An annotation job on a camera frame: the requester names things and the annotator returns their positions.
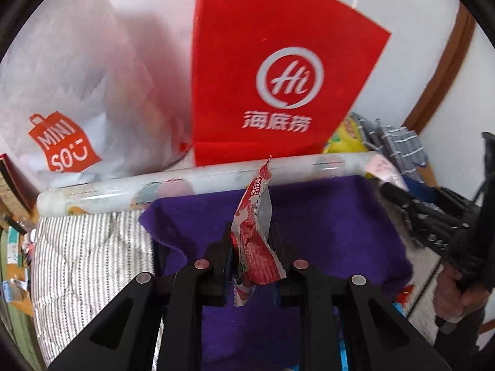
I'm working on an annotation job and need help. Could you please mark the person's right hand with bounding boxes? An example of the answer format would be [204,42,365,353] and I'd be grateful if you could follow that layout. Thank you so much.
[433,265,486,323]

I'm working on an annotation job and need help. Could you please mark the purple cloth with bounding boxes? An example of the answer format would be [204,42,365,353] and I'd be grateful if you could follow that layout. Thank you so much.
[138,176,414,371]

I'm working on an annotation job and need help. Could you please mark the yellow tea packet bag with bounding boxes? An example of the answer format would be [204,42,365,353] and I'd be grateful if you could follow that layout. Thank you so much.
[323,118,370,155]

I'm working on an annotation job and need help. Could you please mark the grey checked fabric bag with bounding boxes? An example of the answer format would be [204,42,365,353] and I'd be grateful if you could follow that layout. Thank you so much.
[350,113,428,174]

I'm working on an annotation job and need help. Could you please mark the red strawberry snack packet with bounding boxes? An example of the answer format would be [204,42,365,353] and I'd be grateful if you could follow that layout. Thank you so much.
[231,155,287,307]

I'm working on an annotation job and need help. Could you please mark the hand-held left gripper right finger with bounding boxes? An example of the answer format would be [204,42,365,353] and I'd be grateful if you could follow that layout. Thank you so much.
[269,222,451,371]

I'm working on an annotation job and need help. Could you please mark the red paper bag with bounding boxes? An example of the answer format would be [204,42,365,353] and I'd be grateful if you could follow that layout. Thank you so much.
[191,0,392,168]

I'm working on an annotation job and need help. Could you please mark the white plastic bag red logo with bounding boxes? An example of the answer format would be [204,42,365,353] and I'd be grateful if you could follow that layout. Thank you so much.
[0,0,196,186]

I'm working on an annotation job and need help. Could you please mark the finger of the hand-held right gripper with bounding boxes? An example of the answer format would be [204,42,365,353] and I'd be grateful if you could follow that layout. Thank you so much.
[408,211,451,254]
[381,181,470,232]

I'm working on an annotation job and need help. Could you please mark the brown book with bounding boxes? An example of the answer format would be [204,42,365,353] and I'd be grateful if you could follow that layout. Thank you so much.
[0,154,39,214]

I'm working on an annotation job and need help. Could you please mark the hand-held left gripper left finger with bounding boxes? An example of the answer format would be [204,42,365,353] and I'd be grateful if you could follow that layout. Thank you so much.
[48,222,235,371]

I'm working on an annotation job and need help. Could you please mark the brown wooden door frame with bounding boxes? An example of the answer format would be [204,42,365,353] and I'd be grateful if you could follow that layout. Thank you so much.
[402,4,477,136]

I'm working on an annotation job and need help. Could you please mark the striped bedding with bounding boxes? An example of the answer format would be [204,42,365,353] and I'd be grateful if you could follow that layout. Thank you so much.
[31,211,445,371]

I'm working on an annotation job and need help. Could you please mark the navy blue cloth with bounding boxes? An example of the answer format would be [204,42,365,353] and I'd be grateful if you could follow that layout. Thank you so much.
[402,178,439,203]

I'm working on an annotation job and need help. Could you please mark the fruit print wrapped roll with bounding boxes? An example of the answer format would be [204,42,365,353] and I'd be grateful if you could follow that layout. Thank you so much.
[37,151,408,217]

